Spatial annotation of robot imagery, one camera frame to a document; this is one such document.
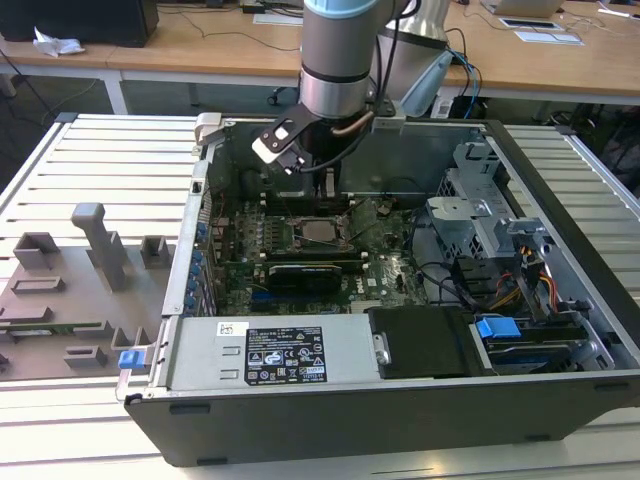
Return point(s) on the black hard disk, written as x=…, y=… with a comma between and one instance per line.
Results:
x=530, y=357

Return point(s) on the grey power supply unit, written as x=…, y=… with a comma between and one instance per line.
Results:
x=200, y=360

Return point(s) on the blue expansion slot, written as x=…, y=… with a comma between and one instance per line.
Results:
x=265, y=301

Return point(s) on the blue case release latch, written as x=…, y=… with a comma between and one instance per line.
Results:
x=129, y=360

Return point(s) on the black RAM slot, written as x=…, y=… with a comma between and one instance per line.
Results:
x=315, y=258
x=280, y=203
x=280, y=210
x=280, y=200
x=315, y=252
x=315, y=261
x=315, y=255
x=280, y=207

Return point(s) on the round coin battery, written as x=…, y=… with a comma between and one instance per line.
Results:
x=385, y=207

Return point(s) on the grey black PC case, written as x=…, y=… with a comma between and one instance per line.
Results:
x=350, y=425

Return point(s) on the black plastic drive cover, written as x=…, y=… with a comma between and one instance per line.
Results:
x=425, y=345

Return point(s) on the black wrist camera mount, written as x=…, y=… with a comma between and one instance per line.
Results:
x=287, y=122

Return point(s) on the crumpled white paper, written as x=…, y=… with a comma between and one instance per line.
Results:
x=57, y=44

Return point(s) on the wooden office desk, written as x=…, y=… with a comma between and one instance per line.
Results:
x=525, y=60
x=175, y=50

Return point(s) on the blue card retention clip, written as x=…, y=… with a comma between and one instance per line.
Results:
x=197, y=258
x=190, y=303
x=201, y=231
x=192, y=289
x=195, y=273

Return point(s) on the grey parts rack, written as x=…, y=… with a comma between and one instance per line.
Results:
x=75, y=300

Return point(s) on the green motherboard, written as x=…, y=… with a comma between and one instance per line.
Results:
x=380, y=280

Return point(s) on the blue disk carrier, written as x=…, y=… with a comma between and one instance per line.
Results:
x=497, y=330

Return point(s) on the black computer tower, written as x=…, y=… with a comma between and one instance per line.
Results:
x=75, y=20

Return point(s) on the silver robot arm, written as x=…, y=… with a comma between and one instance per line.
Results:
x=335, y=50

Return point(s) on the metal disk bay cage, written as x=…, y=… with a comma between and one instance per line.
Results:
x=465, y=220

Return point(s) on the black graphics card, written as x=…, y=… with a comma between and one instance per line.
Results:
x=305, y=280

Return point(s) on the silver-topped CPU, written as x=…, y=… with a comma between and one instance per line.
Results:
x=319, y=230

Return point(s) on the CPU socket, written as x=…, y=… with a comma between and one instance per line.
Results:
x=295, y=227

